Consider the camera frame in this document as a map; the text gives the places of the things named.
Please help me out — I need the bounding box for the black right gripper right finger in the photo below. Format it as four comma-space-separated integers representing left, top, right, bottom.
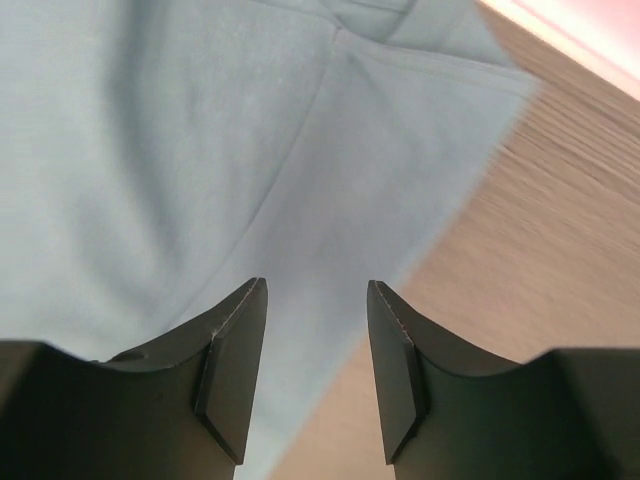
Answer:
367, 281, 639, 479

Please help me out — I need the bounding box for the blue t shirt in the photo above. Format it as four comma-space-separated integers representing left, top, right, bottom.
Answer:
1, 1, 534, 479

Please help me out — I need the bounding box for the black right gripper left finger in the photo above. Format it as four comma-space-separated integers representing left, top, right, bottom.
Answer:
1, 278, 268, 479

